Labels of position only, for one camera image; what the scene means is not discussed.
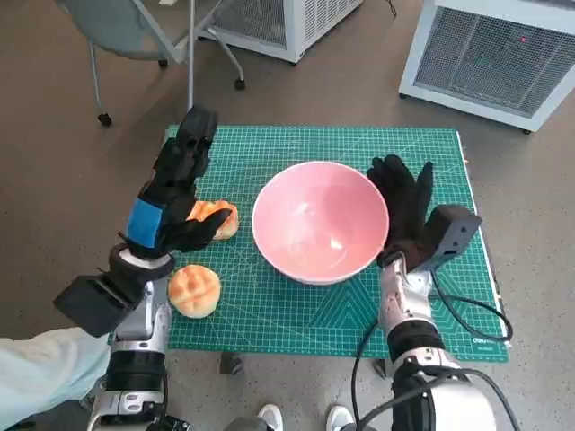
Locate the black left robot hand, blue tape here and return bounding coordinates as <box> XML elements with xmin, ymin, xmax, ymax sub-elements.
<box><xmin>119</xmin><ymin>105</ymin><xmax>234</xmax><ymax>260</ymax></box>

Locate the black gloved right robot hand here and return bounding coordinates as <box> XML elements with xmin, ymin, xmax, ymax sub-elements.
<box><xmin>366</xmin><ymin>154</ymin><xmax>436</xmax><ymax>274</ymax></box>

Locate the long striped toy bread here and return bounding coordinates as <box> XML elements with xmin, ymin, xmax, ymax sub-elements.
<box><xmin>186</xmin><ymin>200</ymin><xmax>240</xmax><ymax>242</ymax></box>

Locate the pink bowl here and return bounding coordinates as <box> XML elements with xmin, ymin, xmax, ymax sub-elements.
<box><xmin>251</xmin><ymin>161</ymin><xmax>391</xmax><ymax>286</ymax></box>

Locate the round toy bread bun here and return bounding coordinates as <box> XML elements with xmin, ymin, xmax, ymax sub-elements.
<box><xmin>167</xmin><ymin>264</ymin><xmax>223</xmax><ymax>320</ymax></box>

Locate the green cutting mat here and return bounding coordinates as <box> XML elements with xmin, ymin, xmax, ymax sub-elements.
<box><xmin>164</xmin><ymin>124</ymin><xmax>511</xmax><ymax>363</ymax></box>

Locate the white metal pole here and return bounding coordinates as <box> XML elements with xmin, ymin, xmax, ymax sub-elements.
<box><xmin>186</xmin><ymin>0</ymin><xmax>201</xmax><ymax>126</ymax></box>

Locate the grey wheeled chair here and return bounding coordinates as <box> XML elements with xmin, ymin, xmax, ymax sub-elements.
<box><xmin>53</xmin><ymin>0</ymin><xmax>248</xmax><ymax>128</ymax></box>

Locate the white mesh cabinet, red light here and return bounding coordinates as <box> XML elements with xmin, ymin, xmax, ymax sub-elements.
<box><xmin>398</xmin><ymin>0</ymin><xmax>575</xmax><ymax>134</ymax></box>

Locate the grey table leg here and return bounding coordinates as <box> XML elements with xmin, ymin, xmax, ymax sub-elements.
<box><xmin>219</xmin><ymin>352</ymin><xmax>243</xmax><ymax>376</ymax></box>
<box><xmin>372</xmin><ymin>358</ymin><xmax>396</xmax><ymax>381</ymax></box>

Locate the white louvred mesh cabinet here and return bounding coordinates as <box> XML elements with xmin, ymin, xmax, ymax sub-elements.
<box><xmin>197</xmin><ymin>0</ymin><xmax>365</xmax><ymax>64</ymax></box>

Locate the white shoe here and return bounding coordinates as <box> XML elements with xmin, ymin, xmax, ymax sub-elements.
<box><xmin>257</xmin><ymin>403</ymin><xmax>284</xmax><ymax>431</ymax></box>
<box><xmin>325</xmin><ymin>405</ymin><xmax>356</xmax><ymax>431</ymax></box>

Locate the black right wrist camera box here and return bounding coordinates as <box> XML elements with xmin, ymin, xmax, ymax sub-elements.
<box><xmin>420</xmin><ymin>204</ymin><xmax>484</xmax><ymax>273</ymax></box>

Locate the black right camera cable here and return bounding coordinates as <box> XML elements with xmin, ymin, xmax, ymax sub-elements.
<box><xmin>349</xmin><ymin>268</ymin><xmax>515</xmax><ymax>431</ymax></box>

